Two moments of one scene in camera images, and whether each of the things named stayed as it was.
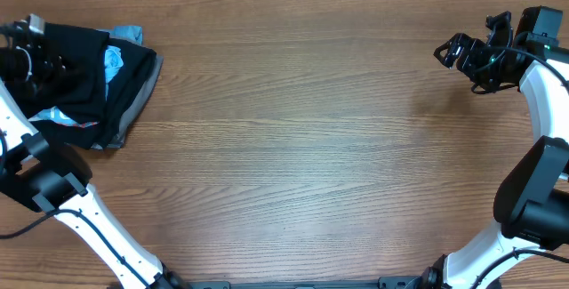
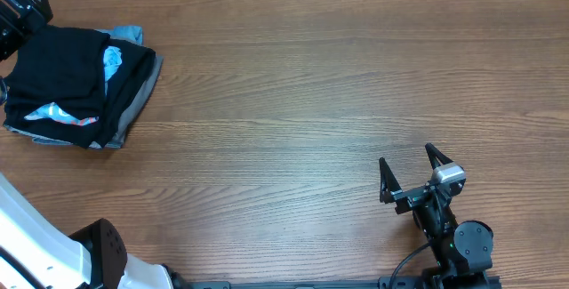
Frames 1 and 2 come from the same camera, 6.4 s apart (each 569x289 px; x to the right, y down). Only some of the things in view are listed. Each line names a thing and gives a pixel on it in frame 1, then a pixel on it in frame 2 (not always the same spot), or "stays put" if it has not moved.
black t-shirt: [79, 95] stays put
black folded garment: [102, 82] stays put
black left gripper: [52, 63] → [33, 16]
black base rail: [381, 283] stays put
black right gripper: [472, 48] → [391, 189]
